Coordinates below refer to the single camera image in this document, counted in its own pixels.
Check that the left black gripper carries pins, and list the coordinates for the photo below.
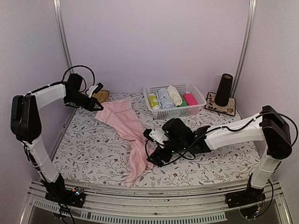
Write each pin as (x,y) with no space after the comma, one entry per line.
(91,105)

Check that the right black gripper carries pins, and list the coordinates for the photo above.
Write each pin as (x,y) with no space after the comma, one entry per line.
(157,160)

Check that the pink towel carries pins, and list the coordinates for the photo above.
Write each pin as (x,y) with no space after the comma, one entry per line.
(120,115)

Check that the cream white towel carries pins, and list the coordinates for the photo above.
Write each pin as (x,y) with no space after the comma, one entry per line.
(174,95)

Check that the white plastic basket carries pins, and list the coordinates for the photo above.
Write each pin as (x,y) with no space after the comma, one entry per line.
(176,111)

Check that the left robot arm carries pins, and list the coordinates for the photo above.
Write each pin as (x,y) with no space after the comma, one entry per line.
(27,127)

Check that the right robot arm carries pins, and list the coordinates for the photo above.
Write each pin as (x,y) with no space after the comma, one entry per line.
(268,125)

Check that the yellow woven mat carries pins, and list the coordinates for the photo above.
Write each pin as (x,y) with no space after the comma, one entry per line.
(102,96)

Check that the green rolled towel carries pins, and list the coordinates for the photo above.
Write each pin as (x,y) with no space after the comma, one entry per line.
(184,103)

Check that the light blue rolled towel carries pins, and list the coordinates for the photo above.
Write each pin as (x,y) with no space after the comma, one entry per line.
(164,99)

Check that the magenta rolled towel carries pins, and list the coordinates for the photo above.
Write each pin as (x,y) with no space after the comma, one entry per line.
(190,99)

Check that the floral tablecloth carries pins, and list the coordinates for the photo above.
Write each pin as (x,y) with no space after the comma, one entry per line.
(93,152)

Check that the yellow dotted rolled towel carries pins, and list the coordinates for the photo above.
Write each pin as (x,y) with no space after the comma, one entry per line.
(153,102)

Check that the floral coaster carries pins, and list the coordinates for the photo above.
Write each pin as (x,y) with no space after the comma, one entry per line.
(229,109)

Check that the dark brown tall cup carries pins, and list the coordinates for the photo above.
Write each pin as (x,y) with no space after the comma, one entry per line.
(224,89)

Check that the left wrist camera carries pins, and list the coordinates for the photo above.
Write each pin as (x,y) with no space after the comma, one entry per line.
(93,89)

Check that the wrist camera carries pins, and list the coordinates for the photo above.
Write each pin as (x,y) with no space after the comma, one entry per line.
(93,89)
(156,136)

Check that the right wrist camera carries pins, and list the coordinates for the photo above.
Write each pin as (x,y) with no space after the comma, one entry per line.
(156,136)

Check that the aluminium front rail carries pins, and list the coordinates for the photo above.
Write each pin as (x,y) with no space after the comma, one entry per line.
(201,204)

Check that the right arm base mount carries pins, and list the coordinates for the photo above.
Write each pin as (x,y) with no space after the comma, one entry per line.
(244,197)

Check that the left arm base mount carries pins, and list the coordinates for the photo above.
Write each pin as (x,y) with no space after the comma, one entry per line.
(73,197)

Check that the left aluminium frame post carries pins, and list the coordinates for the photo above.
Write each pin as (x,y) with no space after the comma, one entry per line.
(62,33)

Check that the aluminium frame post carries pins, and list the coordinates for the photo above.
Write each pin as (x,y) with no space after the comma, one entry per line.
(62,33)
(247,35)

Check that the right aluminium frame post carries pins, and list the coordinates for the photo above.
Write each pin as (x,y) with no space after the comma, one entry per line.
(247,35)

